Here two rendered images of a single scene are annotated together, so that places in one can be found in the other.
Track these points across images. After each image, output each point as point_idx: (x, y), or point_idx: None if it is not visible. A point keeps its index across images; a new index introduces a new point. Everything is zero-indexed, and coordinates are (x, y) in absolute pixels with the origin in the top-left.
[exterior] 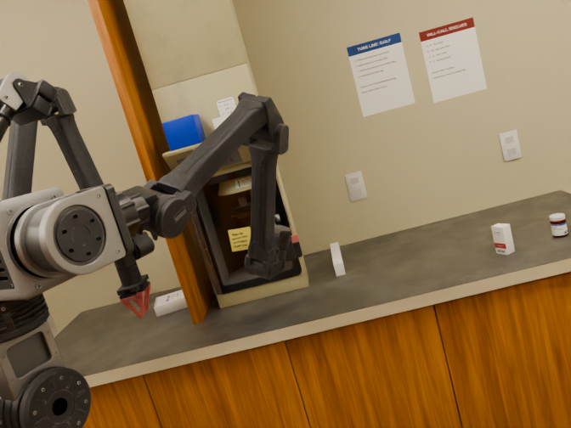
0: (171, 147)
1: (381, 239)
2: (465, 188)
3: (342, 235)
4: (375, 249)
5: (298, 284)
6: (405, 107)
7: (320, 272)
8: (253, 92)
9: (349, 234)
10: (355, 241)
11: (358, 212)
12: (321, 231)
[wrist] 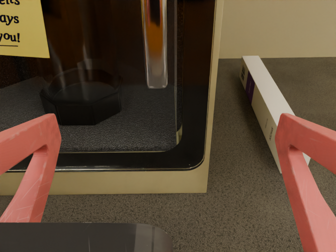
0: None
1: (331, 66)
2: None
3: (255, 39)
4: (335, 93)
5: (179, 185)
6: None
7: (227, 131)
8: None
9: (267, 40)
10: (272, 55)
11: (301, 3)
12: (222, 22)
